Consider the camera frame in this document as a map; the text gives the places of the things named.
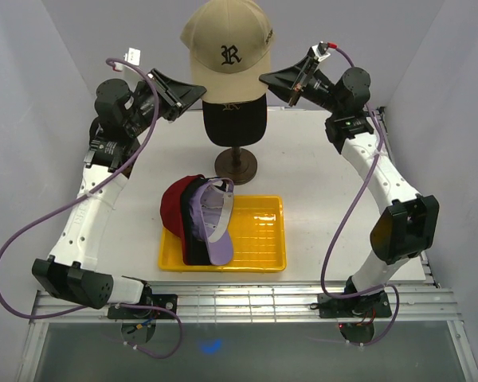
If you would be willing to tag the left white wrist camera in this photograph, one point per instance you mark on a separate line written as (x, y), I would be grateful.
(132, 56)

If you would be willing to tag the aluminium frame rail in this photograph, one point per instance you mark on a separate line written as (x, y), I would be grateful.
(296, 163)

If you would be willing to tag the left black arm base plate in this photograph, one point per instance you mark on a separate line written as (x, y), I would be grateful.
(155, 306)

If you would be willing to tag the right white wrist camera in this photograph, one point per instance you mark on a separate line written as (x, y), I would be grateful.
(321, 51)

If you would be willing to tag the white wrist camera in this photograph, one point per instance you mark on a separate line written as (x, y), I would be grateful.
(132, 56)
(321, 51)

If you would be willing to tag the black R sport cap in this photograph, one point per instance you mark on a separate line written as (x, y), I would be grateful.
(235, 121)

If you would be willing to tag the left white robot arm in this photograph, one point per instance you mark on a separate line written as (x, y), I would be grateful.
(122, 115)

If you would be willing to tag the purple LA cap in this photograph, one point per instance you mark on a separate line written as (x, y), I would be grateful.
(211, 209)

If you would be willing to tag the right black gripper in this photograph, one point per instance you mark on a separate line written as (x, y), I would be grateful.
(289, 83)

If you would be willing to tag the beige R cap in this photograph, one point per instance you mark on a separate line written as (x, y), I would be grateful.
(229, 44)

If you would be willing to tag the black cap red trim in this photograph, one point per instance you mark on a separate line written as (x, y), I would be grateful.
(194, 252)

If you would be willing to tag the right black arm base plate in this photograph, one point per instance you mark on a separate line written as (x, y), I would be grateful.
(375, 305)

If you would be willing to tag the yellow plastic tray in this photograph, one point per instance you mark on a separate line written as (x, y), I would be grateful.
(257, 232)

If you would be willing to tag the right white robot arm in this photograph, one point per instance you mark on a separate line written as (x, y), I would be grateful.
(408, 219)

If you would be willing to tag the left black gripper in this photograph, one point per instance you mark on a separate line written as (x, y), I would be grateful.
(177, 96)

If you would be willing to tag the dark wooden mannequin stand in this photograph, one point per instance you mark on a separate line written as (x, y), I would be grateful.
(237, 164)

